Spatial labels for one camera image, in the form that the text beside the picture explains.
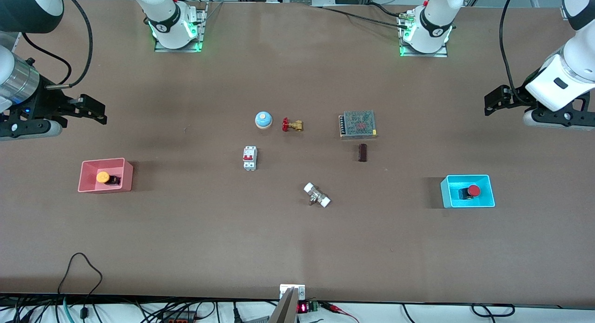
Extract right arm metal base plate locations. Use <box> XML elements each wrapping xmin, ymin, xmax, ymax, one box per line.
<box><xmin>154</xmin><ymin>1</ymin><xmax>208</xmax><ymax>53</ymax></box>

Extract metal mesh power supply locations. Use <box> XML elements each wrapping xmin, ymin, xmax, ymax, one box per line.
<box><xmin>338</xmin><ymin>110</ymin><xmax>378</xmax><ymax>140</ymax></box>

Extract white circuit breaker red switches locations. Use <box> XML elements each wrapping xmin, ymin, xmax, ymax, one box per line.
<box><xmin>242</xmin><ymin>146</ymin><xmax>258</xmax><ymax>171</ymax></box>

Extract thin black looped cable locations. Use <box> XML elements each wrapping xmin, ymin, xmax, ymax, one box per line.
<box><xmin>57</xmin><ymin>252</ymin><xmax>103</xmax><ymax>297</ymax></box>

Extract black cable across table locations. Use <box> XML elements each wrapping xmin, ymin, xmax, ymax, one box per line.
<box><xmin>320</xmin><ymin>2</ymin><xmax>410</xmax><ymax>29</ymax></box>

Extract pink plastic bin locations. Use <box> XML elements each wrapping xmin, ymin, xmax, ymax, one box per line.
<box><xmin>78</xmin><ymin>158</ymin><xmax>134</xmax><ymax>194</ymax></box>

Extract metal fitting white ends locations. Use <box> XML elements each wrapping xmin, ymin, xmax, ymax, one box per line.
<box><xmin>303</xmin><ymin>182</ymin><xmax>331</xmax><ymax>209</ymax></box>

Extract red clip lead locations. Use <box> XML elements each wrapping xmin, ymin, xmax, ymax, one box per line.
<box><xmin>320</xmin><ymin>303</ymin><xmax>359</xmax><ymax>323</ymax></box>

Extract silver camera mount bracket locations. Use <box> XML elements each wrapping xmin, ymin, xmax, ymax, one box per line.
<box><xmin>270</xmin><ymin>284</ymin><xmax>306</xmax><ymax>323</ymax></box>

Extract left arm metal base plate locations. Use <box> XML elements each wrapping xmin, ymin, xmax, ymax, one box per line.
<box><xmin>399</xmin><ymin>9</ymin><xmax>449</xmax><ymax>58</ymax></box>

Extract black coiled cable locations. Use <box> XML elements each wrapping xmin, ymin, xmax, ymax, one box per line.
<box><xmin>471</xmin><ymin>303</ymin><xmax>516</xmax><ymax>318</ymax></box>

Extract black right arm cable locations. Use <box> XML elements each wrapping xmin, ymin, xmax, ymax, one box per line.
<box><xmin>19</xmin><ymin>0</ymin><xmax>94</xmax><ymax>89</ymax></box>

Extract cyan plastic bin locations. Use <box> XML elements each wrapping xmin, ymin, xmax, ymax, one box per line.
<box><xmin>440</xmin><ymin>174</ymin><xmax>496</xmax><ymax>209</ymax></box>

